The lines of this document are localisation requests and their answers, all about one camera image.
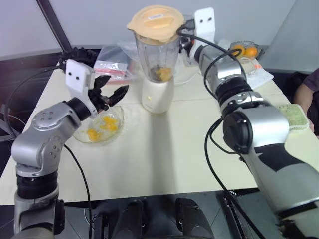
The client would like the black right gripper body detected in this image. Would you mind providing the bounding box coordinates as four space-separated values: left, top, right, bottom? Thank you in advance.
179 39 197 54

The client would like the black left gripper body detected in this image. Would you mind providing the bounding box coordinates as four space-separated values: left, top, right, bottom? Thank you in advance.
88 86 113 112

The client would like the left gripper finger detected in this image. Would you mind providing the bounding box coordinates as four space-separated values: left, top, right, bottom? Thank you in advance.
108 85 130 106
94 75 112 92

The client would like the clear blender jar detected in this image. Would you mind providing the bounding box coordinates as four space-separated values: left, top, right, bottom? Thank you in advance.
134 32 181 83

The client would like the cream blender lid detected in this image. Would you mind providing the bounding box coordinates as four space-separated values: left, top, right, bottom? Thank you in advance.
126 6 186 44

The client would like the cream blender base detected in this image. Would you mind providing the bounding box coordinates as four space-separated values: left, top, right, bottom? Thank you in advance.
141 74 175 115

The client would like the whole orange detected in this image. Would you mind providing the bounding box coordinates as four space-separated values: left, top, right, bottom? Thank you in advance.
244 46 258 57
232 44 246 58

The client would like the zip bag with red stripe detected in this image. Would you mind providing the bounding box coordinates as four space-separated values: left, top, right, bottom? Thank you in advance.
94 46 136 83

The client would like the peeled orange segment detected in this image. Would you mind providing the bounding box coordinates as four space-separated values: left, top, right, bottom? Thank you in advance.
100 115 119 132
87 128 103 140

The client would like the clear glass dish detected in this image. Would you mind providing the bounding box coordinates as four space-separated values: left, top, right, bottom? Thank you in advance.
73 105 126 145

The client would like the black ruffled round object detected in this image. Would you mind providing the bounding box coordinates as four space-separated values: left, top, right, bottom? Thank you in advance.
59 46 97 69

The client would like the large crumpled clear bag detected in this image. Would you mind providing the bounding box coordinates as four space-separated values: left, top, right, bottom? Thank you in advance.
116 39 140 75

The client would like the glass fruit bowl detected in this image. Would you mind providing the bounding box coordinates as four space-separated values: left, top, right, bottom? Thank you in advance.
228 41 263 61

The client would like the dark rounded shape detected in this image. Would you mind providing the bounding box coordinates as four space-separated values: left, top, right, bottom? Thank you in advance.
174 197 215 239
117 199 151 239

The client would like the green sponge cloth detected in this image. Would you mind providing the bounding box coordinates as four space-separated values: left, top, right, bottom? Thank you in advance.
276 104 310 130

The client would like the bystander person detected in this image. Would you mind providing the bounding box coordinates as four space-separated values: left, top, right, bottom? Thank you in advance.
293 70 319 136

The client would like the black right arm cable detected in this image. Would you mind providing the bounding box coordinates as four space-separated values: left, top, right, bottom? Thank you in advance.
177 19 269 239

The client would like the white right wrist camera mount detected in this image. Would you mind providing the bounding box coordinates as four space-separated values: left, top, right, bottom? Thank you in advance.
193 7 216 42

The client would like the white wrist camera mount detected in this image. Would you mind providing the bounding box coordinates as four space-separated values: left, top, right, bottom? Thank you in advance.
65 59 99 119
193 7 216 42

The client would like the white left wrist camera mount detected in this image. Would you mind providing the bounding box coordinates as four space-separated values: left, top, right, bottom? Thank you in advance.
65 59 99 119

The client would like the dark slanted window post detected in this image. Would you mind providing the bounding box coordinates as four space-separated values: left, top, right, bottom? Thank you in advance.
34 0 72 51

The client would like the grey cable clutter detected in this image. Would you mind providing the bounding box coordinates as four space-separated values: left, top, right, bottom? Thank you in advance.
0 103 23 144

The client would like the black metal frame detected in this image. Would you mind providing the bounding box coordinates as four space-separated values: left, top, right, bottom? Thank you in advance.
219 190 265 239

